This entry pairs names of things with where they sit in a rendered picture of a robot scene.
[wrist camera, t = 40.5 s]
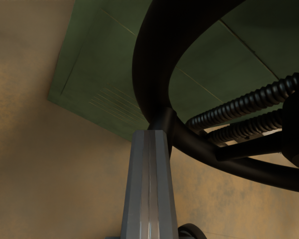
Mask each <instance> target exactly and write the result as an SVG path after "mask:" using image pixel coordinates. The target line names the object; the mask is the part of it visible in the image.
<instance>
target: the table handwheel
mask: <svg viewBox="0 0 299 239"><path fill-rule="evenodd" d="M244 1H246V0H153V1H152V2H151V4H150V6H149V8H148V11H147V13H146V15H145V18H144V20H143V22H142V25H141V27H140V30H139V33H138V36H137V39H136V43H135V47H134V52H133V58H132V84H133V90H134V94H135V97H136V100H137V103H138V105H139V107H140V110H141V112H142V114H143V115H144V117H145V119H146V120H147V122H148V123H149V124H150V123H151V121H152V119H153V118H154V116H155V114H156V112H157V109H158V108H159V107H169V108H172V106H171V103H170V100H169V95H168V87H169V81H170V78H171V75H172V72H173V70H174V68H175V66H176V64H177V63H178V61H179V59H180V58H181V56H182V55H183V54H184V53H185V51H186V50H187V49H188V48H189V47H190V46H191V44H192V43H193V42H194V41H195V40H196V39H197V38H198V37H199V36H200V35H201V34H203V33H204V32H205V31H206V30H207V29H208V28H210V27H211V26H212V25H213V24H214V23H215V22H217V21H218V20H219V19H220V18H222V17H223V16H224V15H226V14H227V13H228V12H230V11H231V10H233V9H234V8H236V7H237V6H239V5H240V4H241V3H243V2H244ZM172 109H173V108H172ZM173 146H174V147H175V148H177V149H178V150H180V151H181V152H183V153H185V154H186V155H188V156H190V157H192V158H194V159H195V160H197V161H200V162H202V163H204V164H206V165H208V166H211V167H213V168H216V169H218V170H221V171H224V172H226V173H229V174H232V175H235V176H238V177H241V178H244V179H247V180H251V181H254V182H258V183H261V184H265V185H269V186H273V187H277V188H281V189H286V190H290V191H295V192H299V90H298V91H296V92H294V93H293V94H291V95H290V96H289V97H288V98H287V99H286V100H285V102H284V103H283V106H282V131H279V132H275V133H272V134H269V135H266V136H263V137H259V138H255V139H252V140H249V141H245V142H241V143H237V144H233V145H229V146H225V147H219V146H217V145H215V144H213V143H211V142H209V141H207V140H206V139H204V138H202V137H200V136H199V135H198V134H196V133H195V132H193V131H192V130H191V129H189V128H188V127H187V126H186V125H185V124H184V123H183V122H182V121H181V120H180V118H179V117H178V116H177V118H176V124H175V134H174V140H173ZM279 152H281V153H282V154H283V156H284V157H285V158H287V159H288V160H289V161H290V162H291V163H292V164H294V165H295V166H296V167H298V168H294V167H289V166H283V165H277V164H273V163H268V162H264V161H261V160H257V159H253V158H250V157H249V156H257V155H265V154H272V153H279Z"/></svg>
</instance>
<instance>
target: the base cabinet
mask: <svg viewBox="0 0 299 239"><path fill-rule="evenodd" d="M152 1H153V0H75V2H74V6H73V9H72V13H71V16H70V20H69V23H68V27H67V30H66V34H65V38H64V41H63V45H62V48H61V52H60V55H59V59H58V62H57V65H56V70H55V73H54V77H53V80H52V83H51V87H50V90H49V94H48V97H47V100H48V101H50V102H52V103H54V104H56V105H58V106H60V107H62V108H64V109H66V110H68V111H70V112H72V113H74V114H76V115H78V116H80V117H82V118H84V119H86V120H88V121H90V122H92V123H94V124H96V125H98V126H100V127H102V128H104V129H106V130H108V131H110V132H112V133H114V134H116V135H118V136H120V137H122V138H124V139H126V140H128V141H130V142H132V135H133V133H134V132H135V131H136V130H147V129H148V127H149V125H150V124H149V123H148V122H147V120H146V119H145V117H144V115H143V114H142V112H141V110H140V107H139V105H138V103H137V100H136V97H135V94H134V90H133V84H132V58H133V52H134V47H135V43H136V39H137V36H138V33H139V30H140V27H141V25H142V22H143V20H144V18H145V15H146V13H147V11H148V8H149V6H150V4H151V2H152ZM274 81H276V82H278V81H279V78H278V77H277V76H276V75H275V74H274V73H273V72H272V71H271V70H270V69H269V68H268V67H267V66H266V65H265V64H264V63H263V61H262V60H261V59H260V58H259V57H258V56H257V55H256V54H255V53H254V52H253V51H252V50H251V49H250V48H249V47H248V46H247V45H246V44H245V43H244V42H243V41H242V40H241V39H240V38H239V37H238V36H237V35H236V34H235V33H234V32H233V31H232V30H231V29H230V28H229V27H228V26H227V25H226V24H225V23H224V22H223V21H222V20H221V19H219V20H218V21H217V22H215V23H214V24H213V25H212V26H211V27H210V28H208V29H207V30H206V31H205V32H204V33H203V34H201V35H200V36H199V37H198V38H197V39H196V40H195V41H194V42H193V43H192V44H191V46H190V47H189V48H188V49H187V50H186V51H185V53H184V54H183V55H182V56H181V58H180V59H179V61H178V63H177V64H176V66H175V68H174V70H173V72H172V75H171V78H170V81H169V87H168V95H169V100H170V103H171V106H172V108H173V110H175V111H176V113H177V116H178V117H179V118H180V120H181V121H182V122H183V123H184V124H185V123H186V122H187V121H188V120H189V119H190V118H192V117H194V116H196V115H199V114H202V113H203V112H206V111H209V110H211V109H212V108H215V107H216V106H219V105H223V104H224V103H227V102H228V101H231V100H235V99H236V98H240V97H241V95H242V96H244V95H245V94H246V93H250V92H251V91H252V92H254V91H255V90H256V89H260V88H261V87H262V86H263V87H266V86H267V84H272V83H273V82H274ZM282 106H283V102H280V103H279V104H278V105H273V106H272V107H267V108H266V109H262V110H257V111H256V112H252V113H251V114H246V115H245V116H241V117H238V118H236V119H233V120H229V121H226V122H224V123H221V124H217V125H214V126H213V127H217V126H221V125H226V124H231V123H235V122H240V121H244V120H248V119H249V118H253V117H257V116H258V115H262V114H264V113H266V114H267V113H268V112H272V111H273V110H277V109H282ZM213 127H210V128H213Z"/></svg>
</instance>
